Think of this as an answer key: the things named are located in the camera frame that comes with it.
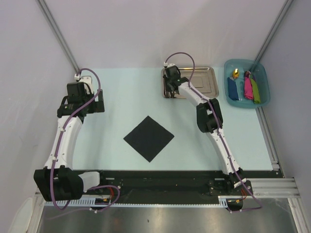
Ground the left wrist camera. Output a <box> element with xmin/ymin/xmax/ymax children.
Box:
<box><xmin>74</xmin><ymin>74</ymin><xmax>94</xmax><ymax>94</ymax></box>

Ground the black paper napkin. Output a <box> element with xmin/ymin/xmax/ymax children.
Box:
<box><xmin>123</xmin><ymin>116</ymin><xmax>174</xmax><ymax>163</ymax></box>

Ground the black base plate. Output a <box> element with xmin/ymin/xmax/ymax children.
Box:
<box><xmin>71</xmin><ymin>169</ymin><xmax>254</xmax><ymax>205</ymax></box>

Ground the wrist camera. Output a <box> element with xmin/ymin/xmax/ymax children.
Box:
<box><xmin>163</xmin><ymin>62</ymin><xmax>176</xmax><ymax>69</ymax></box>
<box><xmin>74</xmin><ymin>74</ymin><xmax>94</xmax><ymax>94</ymax></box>

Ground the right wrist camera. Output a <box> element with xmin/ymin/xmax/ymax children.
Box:
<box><xmin>163</xmin><ymin>62</ymin><xmax>176</xmax><ymax>69</ymax></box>

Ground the yellow utensil in bin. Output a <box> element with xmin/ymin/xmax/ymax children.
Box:
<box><xmin>232</xmin><ymin>68</ymin><xmax>240</xmax><ymax>79</ymax></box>

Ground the teal plastic bin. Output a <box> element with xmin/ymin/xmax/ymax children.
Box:
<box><xmin>224</xmin><ymin>59</ymin><xmax>270</xmax><ymax>109</ymax></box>

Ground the blue rolled napkin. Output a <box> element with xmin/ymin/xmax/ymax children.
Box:
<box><xmin>227</xmin><ymin>77</ymin><xmax>239</xmax><ymax>101</ymax></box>

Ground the stainless steel tray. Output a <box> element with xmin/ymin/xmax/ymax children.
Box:
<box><xmin>161</xmin><ymin>67</ymin><xmax>219</xmax><ymax>99</ymax></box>

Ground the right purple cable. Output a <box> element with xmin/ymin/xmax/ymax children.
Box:
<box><xmin>164</xmin><ymin>52</ymin><xmax>262</xmax><ymax>211</ymax></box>

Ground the green rolled napkin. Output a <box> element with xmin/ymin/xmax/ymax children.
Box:
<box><xmin>250</xmin><ymin>79</ymin><xmax>261</xmax><ymax>104</ymax></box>

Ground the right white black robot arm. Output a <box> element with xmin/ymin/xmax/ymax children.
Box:
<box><xmin>163</xmin><ymin>64</ymin><xmax>247</xmax><ymax>195</ymax></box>

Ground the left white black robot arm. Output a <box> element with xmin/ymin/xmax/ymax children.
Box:
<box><xmin>34</xmin><ymin>77</ymin><xmax>107</xmax><ymax>201</ymax></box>

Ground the pink rolled napkin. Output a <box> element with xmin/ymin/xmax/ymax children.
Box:
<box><xmin>244</xmin><ymin>76</ymin><xmax>253</xmax><ymax>100</ymax></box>

